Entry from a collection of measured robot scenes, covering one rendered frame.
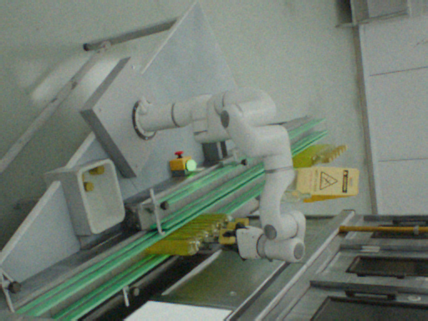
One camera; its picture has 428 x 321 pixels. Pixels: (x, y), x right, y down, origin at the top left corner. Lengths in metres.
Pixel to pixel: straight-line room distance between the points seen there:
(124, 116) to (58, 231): 0.49
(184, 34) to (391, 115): 5.43
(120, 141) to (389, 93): 5.96
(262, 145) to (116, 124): 0.61
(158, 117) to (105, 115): 0.20
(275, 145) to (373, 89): 6.12
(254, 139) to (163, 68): 0.88
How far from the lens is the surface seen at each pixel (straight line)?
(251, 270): 1.79
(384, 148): 7.66
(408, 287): 1.63
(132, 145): 1.91
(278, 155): 1.49
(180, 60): 2.35
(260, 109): 1.56
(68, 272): 1.60
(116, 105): 1.87
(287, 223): 1.50
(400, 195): 7.79
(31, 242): 1.66
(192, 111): 1.82
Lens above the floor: 2.06
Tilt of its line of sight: 35 degrees down
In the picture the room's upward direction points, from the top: 90 degrees clockwise
